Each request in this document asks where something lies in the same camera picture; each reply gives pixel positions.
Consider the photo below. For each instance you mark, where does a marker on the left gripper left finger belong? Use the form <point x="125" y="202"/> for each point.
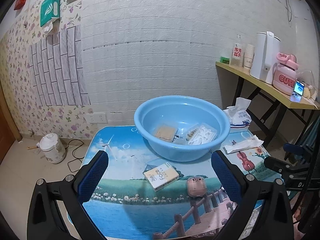
<point x="44" y="218"/>

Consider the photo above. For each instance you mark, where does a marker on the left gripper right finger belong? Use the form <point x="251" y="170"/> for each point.
<point x="274" y="220"/>

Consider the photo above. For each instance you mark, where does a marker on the white paper wrapper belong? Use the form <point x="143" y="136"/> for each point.
<point x="252" y="142"/>

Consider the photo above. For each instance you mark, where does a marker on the pink pig-shaped case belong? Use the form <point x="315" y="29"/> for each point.
<point x="196" y="187"/>

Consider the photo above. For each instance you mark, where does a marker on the clear box of floss picks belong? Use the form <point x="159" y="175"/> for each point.
<point x="200" y="134"/>

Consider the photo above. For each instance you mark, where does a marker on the bag of cotton swabs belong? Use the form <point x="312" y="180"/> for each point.
<point x="182" y="136"/>

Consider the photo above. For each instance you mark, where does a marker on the yellow white tissue pack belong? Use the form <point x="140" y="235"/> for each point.
<point x="161" y="176"/>

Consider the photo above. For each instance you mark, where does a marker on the clear box of toothpicks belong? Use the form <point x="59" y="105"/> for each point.
<point x="165" y="132"/>

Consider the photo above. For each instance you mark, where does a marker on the white rice cooker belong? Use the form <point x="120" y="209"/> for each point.
<point x="52" y="148"/>

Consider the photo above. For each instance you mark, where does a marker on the soft tissue pack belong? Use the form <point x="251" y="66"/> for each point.
<point x="238" y="116"/>

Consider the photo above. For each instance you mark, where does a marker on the smartphone on stand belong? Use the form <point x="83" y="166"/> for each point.
<point x="297" y="93"/>

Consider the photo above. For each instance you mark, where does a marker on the pink cute water bottle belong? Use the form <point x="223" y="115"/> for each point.
<point x="285" y="74"/>

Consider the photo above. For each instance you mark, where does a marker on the blue plastic basin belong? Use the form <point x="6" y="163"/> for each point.
<point x="181" y="113"/>

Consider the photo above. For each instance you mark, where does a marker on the yellow side table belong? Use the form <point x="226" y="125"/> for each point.
<point x="303" y="110"/>

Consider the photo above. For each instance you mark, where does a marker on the white electric kettle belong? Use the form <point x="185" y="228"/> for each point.
<point x="264" y="61"/>

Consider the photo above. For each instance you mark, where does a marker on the clear bottle red label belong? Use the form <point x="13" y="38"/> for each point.
<point x="237" y="52"/>

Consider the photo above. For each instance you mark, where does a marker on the small green box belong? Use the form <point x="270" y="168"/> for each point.
<point x="225" y="60"/>

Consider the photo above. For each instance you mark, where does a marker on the wall power socket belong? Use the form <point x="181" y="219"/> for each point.
<point x="97" y="118"/>

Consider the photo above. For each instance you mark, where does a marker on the green wall tissue holder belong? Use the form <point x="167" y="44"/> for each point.
<point x="49" y="12"/>

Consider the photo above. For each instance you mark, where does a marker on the red wall box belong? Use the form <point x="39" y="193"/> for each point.
<point x="19" y="4"/>

